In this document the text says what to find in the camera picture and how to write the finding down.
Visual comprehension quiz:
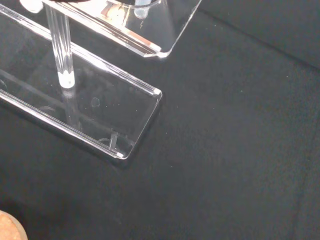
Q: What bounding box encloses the clear acrylic funnel stand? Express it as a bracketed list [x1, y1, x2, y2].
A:
[0, 0, 203, 161]

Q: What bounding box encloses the black bench cloth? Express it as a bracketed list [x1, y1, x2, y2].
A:
[0, 0, 320, 240]

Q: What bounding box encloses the cork ring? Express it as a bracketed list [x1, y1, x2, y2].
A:
[0, 209, 26, 240]

